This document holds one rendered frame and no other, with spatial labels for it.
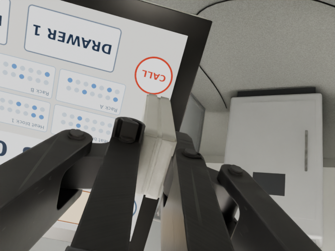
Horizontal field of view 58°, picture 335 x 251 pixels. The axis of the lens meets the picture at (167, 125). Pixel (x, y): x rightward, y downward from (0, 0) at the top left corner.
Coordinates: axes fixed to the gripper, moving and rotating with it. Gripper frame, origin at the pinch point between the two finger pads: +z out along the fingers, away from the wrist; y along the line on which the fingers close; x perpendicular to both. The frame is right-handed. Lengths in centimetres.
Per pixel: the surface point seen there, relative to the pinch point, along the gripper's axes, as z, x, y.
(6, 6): 17.3, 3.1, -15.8
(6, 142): 17.3, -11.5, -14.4
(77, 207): 17.3, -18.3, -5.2
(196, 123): 228, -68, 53
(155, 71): 17.3, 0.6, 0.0
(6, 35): 17.3, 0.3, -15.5
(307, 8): 141, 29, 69
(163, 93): 17.3, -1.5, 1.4
